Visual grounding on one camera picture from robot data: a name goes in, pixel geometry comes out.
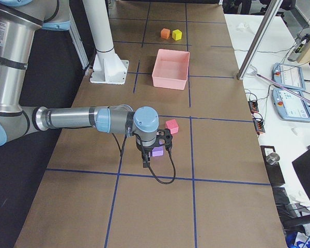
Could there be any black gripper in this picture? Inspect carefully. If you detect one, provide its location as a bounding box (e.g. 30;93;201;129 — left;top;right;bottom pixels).
142;128;173;168

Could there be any purple foam block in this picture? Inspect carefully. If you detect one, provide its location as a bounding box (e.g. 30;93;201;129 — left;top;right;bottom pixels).
150;146;164;157

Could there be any red foam block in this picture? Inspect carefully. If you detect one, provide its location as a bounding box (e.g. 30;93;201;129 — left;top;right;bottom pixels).
165;119;179;134

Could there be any orange foam block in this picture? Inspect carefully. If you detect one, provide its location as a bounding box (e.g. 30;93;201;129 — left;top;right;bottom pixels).
160;28;171;39

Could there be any yellow foam block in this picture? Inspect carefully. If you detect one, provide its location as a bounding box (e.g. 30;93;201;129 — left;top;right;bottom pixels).
172;29;182;41

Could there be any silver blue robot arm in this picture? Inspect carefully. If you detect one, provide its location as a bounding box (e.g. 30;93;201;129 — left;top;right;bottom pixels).
0;1;173;168

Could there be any pink plastic bin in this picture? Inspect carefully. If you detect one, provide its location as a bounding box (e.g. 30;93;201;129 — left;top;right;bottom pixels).
152;49;190;90

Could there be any lower black orange connector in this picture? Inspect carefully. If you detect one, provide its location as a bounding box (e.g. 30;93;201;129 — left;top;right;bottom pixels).
253;118;265;134

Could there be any black orange connector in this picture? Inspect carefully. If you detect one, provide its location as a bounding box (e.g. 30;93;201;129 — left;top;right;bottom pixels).
248;100;259;113
253;118;265;134

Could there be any upper black orange connector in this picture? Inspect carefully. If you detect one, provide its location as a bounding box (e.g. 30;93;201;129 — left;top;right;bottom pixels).
248;100;259;113

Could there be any silver metal cup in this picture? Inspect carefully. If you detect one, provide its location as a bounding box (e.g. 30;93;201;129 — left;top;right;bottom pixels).
265;152;280;165

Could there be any long grabber stick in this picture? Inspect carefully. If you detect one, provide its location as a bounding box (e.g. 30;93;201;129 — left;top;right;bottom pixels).
247;71;310;104

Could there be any lower teach pendant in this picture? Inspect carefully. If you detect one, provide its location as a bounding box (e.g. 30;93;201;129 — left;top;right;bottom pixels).
272;88;310;122

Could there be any teach pendant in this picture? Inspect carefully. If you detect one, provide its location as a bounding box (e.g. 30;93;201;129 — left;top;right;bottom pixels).
272;88;310;122
272;63;306;91

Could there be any upper teach pendant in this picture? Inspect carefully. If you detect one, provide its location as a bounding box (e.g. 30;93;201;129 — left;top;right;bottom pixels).
272;63;306;91

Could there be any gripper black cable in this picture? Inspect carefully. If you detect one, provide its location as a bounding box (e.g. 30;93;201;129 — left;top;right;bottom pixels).
112;132;177;184

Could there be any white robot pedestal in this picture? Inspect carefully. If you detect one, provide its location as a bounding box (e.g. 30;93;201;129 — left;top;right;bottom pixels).
83;0;129;85

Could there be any aluminium frame post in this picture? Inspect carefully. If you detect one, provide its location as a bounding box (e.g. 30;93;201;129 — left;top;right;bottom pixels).
237;0;283;80

